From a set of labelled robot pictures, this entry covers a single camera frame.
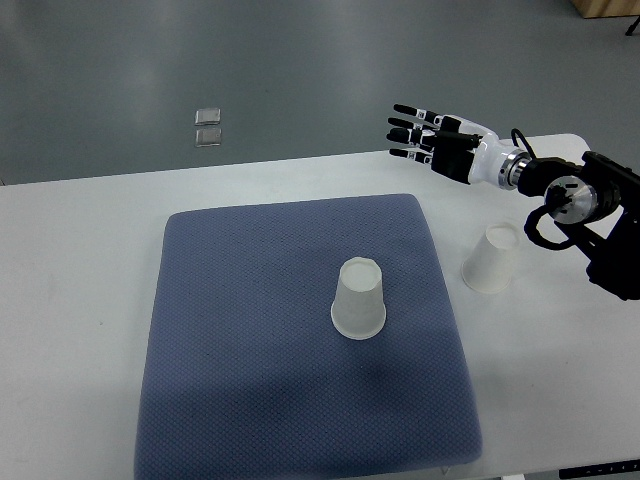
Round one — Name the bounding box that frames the wooden furniture corner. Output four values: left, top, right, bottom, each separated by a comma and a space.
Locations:
570, 0, 639, 19

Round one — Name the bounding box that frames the blue grey cushion mat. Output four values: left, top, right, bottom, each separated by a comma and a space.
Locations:
134, 194, 482, 479

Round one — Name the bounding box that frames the white paper cup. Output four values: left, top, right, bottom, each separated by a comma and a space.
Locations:
461, 223, 520, 294
330, 257, 386, 340

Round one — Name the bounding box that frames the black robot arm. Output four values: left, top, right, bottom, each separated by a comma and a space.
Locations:
503, 151, 639, 301

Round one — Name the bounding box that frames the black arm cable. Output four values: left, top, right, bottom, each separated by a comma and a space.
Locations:
510, 127, 537, 164

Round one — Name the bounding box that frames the upper silver floor plate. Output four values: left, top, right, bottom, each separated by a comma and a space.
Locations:
194, 107, 221, 125

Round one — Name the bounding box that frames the white paper cup on mat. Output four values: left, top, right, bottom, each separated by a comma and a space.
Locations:
330, 257, 386, 340

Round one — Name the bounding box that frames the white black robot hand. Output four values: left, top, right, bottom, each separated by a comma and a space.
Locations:
387, 104, 523, 190

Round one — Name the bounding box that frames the black table control panel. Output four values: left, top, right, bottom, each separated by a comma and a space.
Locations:
558, 460, 639, 479

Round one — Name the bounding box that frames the black stand leg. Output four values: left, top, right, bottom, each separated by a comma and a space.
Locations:
625, 17, 640, 36

